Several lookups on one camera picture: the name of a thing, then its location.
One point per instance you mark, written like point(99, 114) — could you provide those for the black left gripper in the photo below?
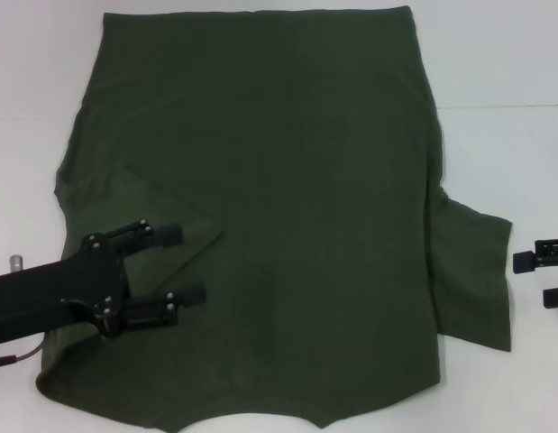
point(57, 293)

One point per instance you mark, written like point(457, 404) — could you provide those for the dark green shirt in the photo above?
point(283, 158)

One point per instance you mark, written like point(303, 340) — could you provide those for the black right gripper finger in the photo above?
point(544, 255)
point(555, 298)

